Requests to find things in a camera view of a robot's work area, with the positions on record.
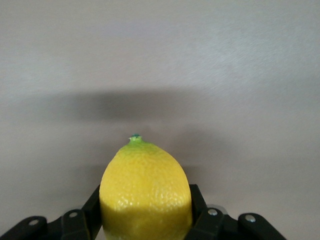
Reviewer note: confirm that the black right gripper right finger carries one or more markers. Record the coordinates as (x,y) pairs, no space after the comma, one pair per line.
(220,226)

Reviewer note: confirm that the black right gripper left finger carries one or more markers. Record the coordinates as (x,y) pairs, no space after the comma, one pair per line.
(62,227)

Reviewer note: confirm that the yellow lemon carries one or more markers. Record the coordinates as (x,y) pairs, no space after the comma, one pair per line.
(146,192)

